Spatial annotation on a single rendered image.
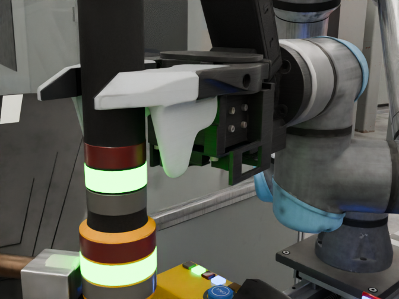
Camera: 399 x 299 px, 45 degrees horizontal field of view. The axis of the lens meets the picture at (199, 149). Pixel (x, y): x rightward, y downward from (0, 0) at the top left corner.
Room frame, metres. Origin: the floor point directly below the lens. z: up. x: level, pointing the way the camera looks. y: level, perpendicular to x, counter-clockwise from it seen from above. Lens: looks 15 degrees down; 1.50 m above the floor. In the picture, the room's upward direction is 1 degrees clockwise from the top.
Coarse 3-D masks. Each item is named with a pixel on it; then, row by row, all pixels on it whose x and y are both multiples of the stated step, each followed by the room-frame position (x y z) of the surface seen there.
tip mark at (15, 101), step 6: (6, 96) 0.43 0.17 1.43; (12, 96) 0.43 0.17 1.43; (18, 96) 0.43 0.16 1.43; (6, 102) 0.43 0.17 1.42; (12, 102) 0.43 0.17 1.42; (18, 102) 0.43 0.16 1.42; (6, 108) 0.42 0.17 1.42; (12, 108) 0.42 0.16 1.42; (18, 108) 0.42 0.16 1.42; (6, 114) 0.42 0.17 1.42; (12, 114) 0.42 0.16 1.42; (18, 114) 0.42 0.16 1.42; (6, 120) 0.41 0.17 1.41; (12, 120) 0.41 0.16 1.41; (18, 120) 0.41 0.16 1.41
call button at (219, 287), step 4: (220, 284) 0.71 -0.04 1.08; (212, 288) 0.69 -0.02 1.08; (216, 288) 0.69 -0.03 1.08; (220, 288) 0.70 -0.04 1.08; (224, 288) 0.70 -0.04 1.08; (228, 288) 0.70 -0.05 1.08; (208, 292) 0.68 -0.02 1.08; (212, 292) 0.68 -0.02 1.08; (216, 292) 0.68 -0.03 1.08; (220, 292) 0.68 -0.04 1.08; (224, 292) 0.68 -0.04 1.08; (228, 292) 0.68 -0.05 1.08; (232, 292) 0.69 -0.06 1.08; (208, 296) 0.68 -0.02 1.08; (212, 296) 0.67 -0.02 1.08; (216, 296) 0.67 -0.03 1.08; (220, 296) 0.67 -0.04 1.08; (224, 296) 0.67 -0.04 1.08; (228, 296) 0.67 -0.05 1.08; (232, 296) 0.68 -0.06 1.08
